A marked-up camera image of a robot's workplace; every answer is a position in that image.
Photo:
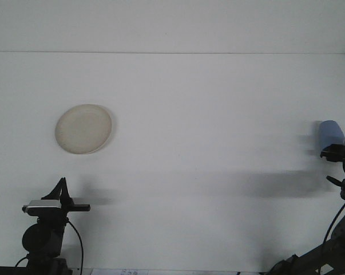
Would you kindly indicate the pale blue cup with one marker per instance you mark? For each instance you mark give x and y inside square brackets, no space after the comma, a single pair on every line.
[329,133]

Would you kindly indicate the pale round plate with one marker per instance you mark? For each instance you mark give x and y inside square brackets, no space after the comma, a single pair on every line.
[83,129]

